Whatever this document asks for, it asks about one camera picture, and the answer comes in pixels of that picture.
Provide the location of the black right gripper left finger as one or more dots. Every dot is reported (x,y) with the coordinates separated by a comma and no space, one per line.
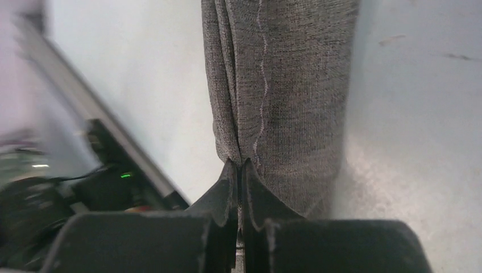
(201,238)

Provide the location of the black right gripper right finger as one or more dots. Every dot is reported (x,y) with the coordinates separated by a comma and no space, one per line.
(277,239)

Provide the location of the grey cloth napkin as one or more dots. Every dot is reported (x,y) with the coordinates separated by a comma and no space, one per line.
(278,74)

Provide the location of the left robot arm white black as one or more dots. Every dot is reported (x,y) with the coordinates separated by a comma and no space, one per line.
(34,209)

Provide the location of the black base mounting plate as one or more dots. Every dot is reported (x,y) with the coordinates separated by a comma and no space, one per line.
(108,138)

